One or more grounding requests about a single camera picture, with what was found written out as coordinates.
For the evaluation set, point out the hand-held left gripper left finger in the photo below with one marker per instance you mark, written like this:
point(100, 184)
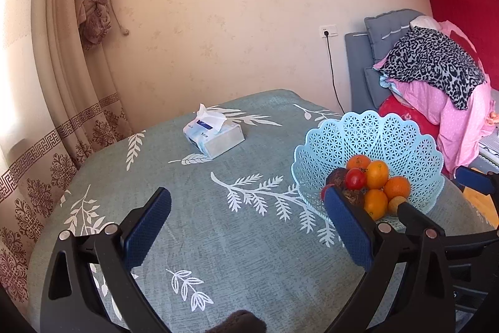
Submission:
point(148, 231)

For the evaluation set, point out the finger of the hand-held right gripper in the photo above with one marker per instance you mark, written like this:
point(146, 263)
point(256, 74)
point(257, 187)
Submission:
point(417, 218)
point(473, 179)

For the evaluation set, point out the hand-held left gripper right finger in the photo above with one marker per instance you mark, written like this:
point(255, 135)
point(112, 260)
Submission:
point(349, 231)

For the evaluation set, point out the small yellow-brown fruit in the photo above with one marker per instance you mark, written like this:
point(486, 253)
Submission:
point(395, 204)

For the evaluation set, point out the dark purple passion fruit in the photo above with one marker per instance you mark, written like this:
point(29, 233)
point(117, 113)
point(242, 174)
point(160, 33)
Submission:
point(336, 177)
point(353, 197)

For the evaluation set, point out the small red fruit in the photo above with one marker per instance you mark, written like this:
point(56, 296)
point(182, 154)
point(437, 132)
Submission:
point(322, 193)

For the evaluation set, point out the shiny red fruit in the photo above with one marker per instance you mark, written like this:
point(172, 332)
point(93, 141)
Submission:
point(355, 179)

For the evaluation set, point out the light blue lattice plastic basket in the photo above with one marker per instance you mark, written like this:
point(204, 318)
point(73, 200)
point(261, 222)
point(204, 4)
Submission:
point(370, 134)

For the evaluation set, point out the small wooden table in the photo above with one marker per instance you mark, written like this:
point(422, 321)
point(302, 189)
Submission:
point(479, 200)

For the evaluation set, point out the grey white mattress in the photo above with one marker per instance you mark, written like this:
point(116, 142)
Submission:
point(491, 142)

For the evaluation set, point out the pink dotted quilt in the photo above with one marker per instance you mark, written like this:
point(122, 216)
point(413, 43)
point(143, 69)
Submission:
point(456, 122)

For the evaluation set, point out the small orange toy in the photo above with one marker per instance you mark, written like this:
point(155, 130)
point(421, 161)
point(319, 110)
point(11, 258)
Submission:
point(493, 117)

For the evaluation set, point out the teal leaf-print tablecloth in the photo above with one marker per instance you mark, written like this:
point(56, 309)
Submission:
point(234, 239)

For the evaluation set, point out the red floral blanket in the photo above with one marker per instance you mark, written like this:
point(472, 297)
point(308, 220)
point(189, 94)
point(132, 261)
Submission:
point(397, 106)

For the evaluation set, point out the white tissue pack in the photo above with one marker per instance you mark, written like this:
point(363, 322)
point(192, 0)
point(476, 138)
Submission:
point(214, 134)

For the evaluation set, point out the leopard print blanket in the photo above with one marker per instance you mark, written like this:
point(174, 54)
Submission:
point(432, 64)

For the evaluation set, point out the dark fuzzy cloth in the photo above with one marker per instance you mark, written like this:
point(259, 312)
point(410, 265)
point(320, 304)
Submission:
point(237, 323)

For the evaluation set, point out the small grey pillow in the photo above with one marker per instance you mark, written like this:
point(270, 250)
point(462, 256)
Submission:
point(372, 87)

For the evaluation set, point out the grey upholstered bed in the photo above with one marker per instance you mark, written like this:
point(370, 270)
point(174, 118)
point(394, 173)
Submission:
point(358, 64)

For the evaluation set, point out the white pillow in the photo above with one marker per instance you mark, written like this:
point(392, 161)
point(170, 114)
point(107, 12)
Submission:
point(425, 23)

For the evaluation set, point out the beige patterned curtain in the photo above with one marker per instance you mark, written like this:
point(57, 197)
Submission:
point(58, 83)

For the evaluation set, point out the large grey cushion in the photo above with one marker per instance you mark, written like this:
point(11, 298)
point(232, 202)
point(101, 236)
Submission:
point(386, 28)

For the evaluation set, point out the red padded wall panel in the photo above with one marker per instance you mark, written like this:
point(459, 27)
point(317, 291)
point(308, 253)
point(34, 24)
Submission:
point(460, 1)

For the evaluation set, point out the white wall outlet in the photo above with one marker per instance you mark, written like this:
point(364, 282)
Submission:
point(329, 30)

